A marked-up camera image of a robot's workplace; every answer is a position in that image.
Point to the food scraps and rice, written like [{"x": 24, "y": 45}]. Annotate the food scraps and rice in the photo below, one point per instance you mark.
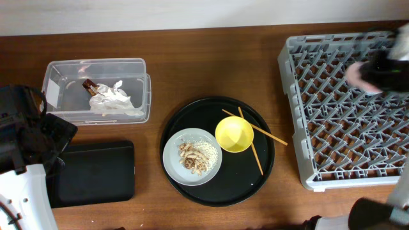
[{"x": 199, "y": 157}]

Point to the pink cup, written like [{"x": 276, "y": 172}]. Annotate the pink cup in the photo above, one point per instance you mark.
[{"x": 353, "y": 77}]

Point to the wooden chopstick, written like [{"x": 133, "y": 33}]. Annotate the wooden chopstick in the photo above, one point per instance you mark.
[
  {"x": 260, "y": 130},
  {"x": 252, "y": 146}
]

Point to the grey dishwasher rack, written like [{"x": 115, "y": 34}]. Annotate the grey dishwasher rack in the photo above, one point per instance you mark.
[{"x": 344, "y": 137}]

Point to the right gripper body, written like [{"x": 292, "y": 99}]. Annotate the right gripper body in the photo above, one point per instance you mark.
[{"x": 388, "y": 73}]

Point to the round black serving tray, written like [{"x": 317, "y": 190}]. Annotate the round black serving tray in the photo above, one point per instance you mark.
[{"x": 239, "y": 177}]

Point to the clear plastic bin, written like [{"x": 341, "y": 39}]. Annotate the clear plastic bin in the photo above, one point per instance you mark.
[{"x": 68, "y": 99}]

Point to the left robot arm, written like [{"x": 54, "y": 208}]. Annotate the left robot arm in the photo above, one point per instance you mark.
[{"x": 31, "y": 142}]

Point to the black rectangular tray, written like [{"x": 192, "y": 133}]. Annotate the black rectangular tray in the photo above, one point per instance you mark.
[{"x": 93, "y": 173}]

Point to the white napkin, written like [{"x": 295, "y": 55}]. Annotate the white napkin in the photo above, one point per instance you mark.
[{"x": 113, "y": 100}]

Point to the yellow bowl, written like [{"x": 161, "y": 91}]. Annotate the yellow bowl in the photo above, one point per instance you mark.
[{"x": 234, "y": 134}]

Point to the grey plate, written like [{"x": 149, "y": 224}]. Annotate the grey plate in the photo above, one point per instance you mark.
[{"x": 171, "y": 157}]

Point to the gold snack wrapper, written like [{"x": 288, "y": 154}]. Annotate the gold snack wrapper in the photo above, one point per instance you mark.
[{"x": 90, "y": 87}]

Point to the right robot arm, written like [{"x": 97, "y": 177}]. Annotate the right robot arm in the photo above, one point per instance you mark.
[{"x": 366, "y": 213}]

